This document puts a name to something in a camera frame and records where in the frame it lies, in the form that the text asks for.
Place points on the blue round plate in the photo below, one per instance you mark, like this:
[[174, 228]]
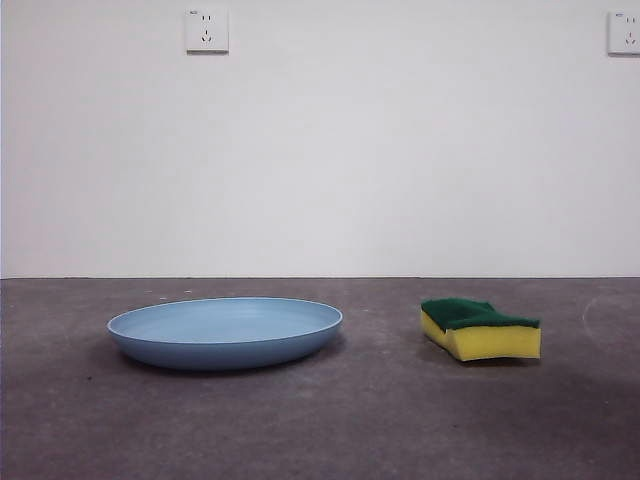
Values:
[[225, 345]]

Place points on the yellow sponge with green pad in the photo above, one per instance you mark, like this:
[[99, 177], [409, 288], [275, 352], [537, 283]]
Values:
[[495, 342]]

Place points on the white wall socket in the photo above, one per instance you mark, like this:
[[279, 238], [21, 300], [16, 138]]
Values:
[[207, 30], [625, 32]]

